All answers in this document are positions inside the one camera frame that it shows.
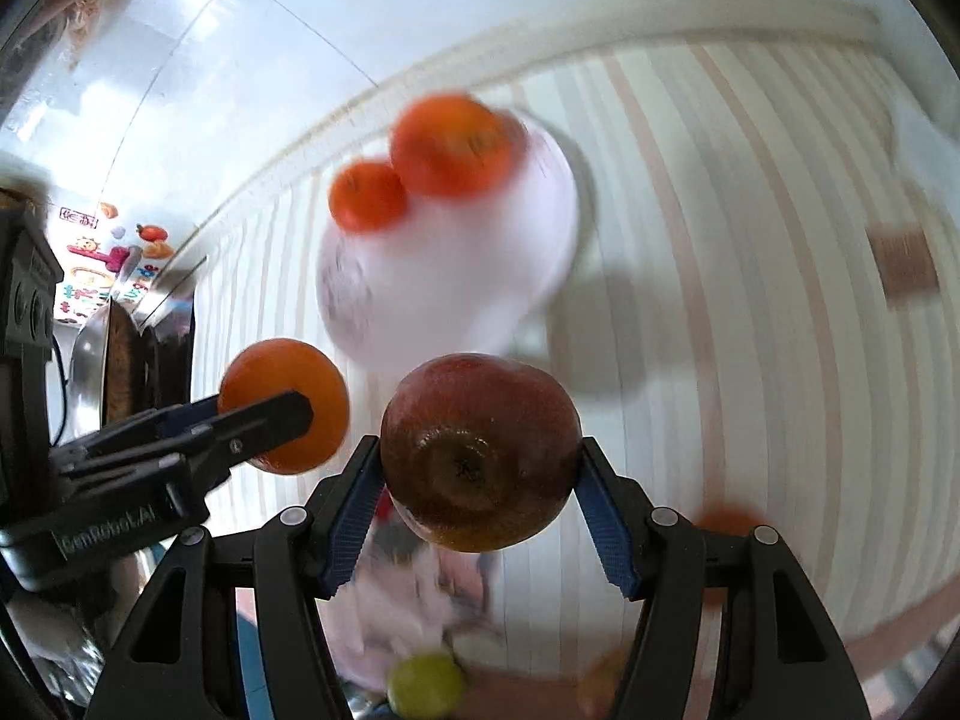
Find steel wok lid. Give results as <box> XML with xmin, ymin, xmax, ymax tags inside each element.
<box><xmin>67</xmin><ymin>296</ymin><xmax>113</xmax><ymax>436</ymax></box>

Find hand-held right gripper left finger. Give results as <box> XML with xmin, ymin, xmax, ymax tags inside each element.
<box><xmin>82</xmin><ymin>433</ymin><xmax>383</xmax><ymax>720</ymax></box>

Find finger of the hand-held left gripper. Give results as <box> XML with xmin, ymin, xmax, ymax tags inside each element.
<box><xmin>49</xmin><ymin>390</ymin><xmax>314</xmax><ymax>494</ymax></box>
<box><xmin>112</xmin><ymin>396</ymin><xmax>226</xmax><ymax>442</ymax></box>

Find large red apple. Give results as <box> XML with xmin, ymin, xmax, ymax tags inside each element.
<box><xmin>379</xmin><ymin>352</ymin><xmax>584</xmax><ymax>552</ymax></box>

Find medium orange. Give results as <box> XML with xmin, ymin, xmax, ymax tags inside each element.
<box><xmin>217</xmin><ymin>339</ymin><xmax>351</xmax><ymax>475</ymax></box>

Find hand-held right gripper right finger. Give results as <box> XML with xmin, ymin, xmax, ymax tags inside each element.
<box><xmin>574</xmin><ymin>436</ymin><xmax>875</xmax><ymax>720</ymax></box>

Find colourful wall stickers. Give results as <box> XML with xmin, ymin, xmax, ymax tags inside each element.
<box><xmin>56</xmin><ymin>202</ymin><xmax>173</xmax><ymax>323</ymax></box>

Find brown label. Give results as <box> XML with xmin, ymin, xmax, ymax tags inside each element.
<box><xmin>866</xmin><ymin>223</ymin><xmax>942</xmax><ymax>297</ymax></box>

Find white bowl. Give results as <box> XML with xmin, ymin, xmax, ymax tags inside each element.
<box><xmin>315</xmin><ymin>109</ymin><xmax>582</xmax><ymax>376</ymax></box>

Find green apple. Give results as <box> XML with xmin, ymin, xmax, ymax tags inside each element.
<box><xmin>386</xmin><ymin>652</ymin><xmax>466</xmax><ymax>719</ymax></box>

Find small orange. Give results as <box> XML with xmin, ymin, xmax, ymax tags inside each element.
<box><xmin>328</xmin><ymin>161</ymin><xmax>410</xmax><ymax>233</ymax></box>

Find striped table mat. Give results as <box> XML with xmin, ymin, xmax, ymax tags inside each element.
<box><xmin>191</xmin><ymin>37</ymin><xmax>953</xmax><ymax>691</ymax></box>

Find cat shaped mat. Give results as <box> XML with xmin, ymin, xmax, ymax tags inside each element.
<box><xmin>319</xmin><ymin>495</ymin><xmax>526</xmax><ymax>698</ymax></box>

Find large orange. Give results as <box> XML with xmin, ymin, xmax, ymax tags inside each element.
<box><xmin>388</xmin><ymin>94</ymin><xmax>518</xmax><ymax>200</ymax></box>

